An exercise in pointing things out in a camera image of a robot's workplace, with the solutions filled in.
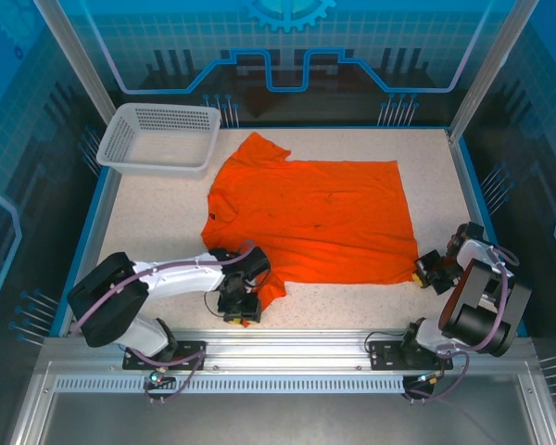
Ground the orange t-shirt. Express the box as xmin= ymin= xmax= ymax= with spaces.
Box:
xmin=199 ymin=132 xmax=419 ymax=329

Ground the blue table edge strip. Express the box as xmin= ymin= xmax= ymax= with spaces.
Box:
xmin=49 ymin=164 xmax=121 ymax=338
xmin=444 ymin=128 xmax=532 ymax=338

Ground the small connector with LED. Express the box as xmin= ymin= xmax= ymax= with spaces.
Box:
xmin=415 ymin=369 xmax=447 ymax=387
xmin=148 ymin=365 xmax=176 ymax=388

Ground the metal front panel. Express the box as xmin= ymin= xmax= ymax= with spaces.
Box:
xmin=6 ymin=359 xmax=556 ymax=445

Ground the white perforated plastic basket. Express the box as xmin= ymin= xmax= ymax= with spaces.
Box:
xmin=95 ymin=102 xmax=222 ymax=181

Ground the thin black left wrist wire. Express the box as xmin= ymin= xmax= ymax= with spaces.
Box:
xmin=201 ymin=289 xmax=224 ymax=318

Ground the aluminium mounting rail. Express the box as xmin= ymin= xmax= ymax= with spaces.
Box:
xmin=44 ymin=329 xmax=535 ymax=373

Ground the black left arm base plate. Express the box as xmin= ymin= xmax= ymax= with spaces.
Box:
xmin=122 ymin=340 xmax=209 ymax=372

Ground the slotted grey cable duct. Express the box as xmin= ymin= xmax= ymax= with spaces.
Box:
xmin=54 ymin=375 xmax=407 ymax=393

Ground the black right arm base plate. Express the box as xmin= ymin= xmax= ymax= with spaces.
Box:
xmin=368 ymin=339 xmax=454 ymax=372

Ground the aluminium frame post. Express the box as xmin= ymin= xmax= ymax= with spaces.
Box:
xmin=32 ymin=0 xmax=117 ymax=125
xmin=446 ymin=0 xmax=538 ymax=145

